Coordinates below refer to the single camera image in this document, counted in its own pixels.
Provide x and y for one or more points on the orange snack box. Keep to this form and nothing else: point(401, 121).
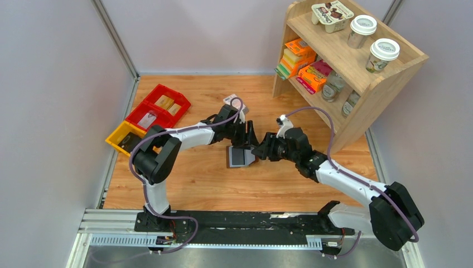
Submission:
point(314, 76)

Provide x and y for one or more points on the chocolate pudding pack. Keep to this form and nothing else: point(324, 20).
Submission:
point(333, 16)

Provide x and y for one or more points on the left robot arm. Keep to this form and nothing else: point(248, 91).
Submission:
point(152, 160)

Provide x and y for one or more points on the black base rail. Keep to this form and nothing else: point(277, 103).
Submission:
point(240, 228)

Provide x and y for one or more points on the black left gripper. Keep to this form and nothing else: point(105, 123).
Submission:
point(252, 138)

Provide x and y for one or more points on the far red plastic bin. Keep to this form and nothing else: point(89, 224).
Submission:
point(171, 105)

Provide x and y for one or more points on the left glass jar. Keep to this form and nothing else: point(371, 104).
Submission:
point(333, 87)

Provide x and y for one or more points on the brown leather card holder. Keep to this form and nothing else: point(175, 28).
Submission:
point(239, 158)

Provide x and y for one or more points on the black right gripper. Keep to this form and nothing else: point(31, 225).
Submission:
point(265, 150)

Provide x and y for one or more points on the near paper coffee cup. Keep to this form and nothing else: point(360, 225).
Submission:
point(382, 52)

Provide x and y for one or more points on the stacked sponge pack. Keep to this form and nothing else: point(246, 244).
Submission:
point(296, 55)

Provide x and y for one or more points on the dark credit card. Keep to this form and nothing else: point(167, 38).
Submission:
point(129, 142)

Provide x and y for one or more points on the yellow plastic bin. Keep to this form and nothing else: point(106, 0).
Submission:
point(124, 129)

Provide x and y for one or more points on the paper coffee cup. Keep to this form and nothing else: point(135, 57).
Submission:
point(362, 26)
point(382, 52)

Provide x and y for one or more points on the playing card box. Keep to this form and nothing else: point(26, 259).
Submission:
point(233, 101)

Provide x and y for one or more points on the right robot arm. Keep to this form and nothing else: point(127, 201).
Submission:
point(387, 211)

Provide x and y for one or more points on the far paper coffee cup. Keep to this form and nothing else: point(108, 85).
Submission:
point(362, 26)

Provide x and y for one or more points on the red plastic bin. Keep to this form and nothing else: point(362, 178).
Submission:
point(146, 115)
point(171, 105)

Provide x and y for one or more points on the glass jar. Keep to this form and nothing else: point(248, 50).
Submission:
point(350, 103)
point(333, 87)

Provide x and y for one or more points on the right glass jar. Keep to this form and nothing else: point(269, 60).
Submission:
point(350, 103)

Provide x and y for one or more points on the near red plastic bin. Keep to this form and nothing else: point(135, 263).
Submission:
point(146, 115)

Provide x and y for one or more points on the wooden shelf unit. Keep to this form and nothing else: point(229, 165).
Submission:
point(376, 90)

